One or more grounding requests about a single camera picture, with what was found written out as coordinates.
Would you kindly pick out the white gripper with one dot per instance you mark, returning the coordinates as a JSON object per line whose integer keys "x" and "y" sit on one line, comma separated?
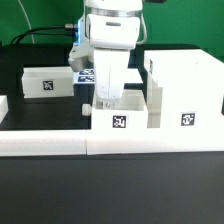
{"x": 110, "y": 66}

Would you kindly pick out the white front drawer tray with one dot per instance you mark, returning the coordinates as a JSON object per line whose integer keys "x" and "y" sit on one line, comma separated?
{"x": 129, "y": 113}

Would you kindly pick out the white drawer tray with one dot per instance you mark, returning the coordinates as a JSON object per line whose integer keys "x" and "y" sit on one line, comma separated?
{"x": 41, "y": 82}
{"x": 129, "y": 113}

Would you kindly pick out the white drawer housing box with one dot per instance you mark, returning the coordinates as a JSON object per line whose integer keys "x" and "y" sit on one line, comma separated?
{"x": 185, "y": 89}

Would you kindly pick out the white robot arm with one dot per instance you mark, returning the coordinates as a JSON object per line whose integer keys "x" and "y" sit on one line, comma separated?
{"x": 109, "y": 31}

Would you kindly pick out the white rear drawer tray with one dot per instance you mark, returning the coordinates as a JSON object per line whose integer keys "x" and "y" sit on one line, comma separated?
{"x": 41, "y": 82}

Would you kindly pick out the white fiducial marker sheet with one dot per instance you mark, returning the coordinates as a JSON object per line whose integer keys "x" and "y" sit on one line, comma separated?
{"x": 86, "y": 76}

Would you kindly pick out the white left barrier block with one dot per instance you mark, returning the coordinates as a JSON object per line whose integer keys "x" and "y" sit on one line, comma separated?
{"x": 3, "y": 107}

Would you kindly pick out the white front barrier wall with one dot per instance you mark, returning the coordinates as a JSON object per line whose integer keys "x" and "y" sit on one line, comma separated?
{"x": 89, "y": 142}

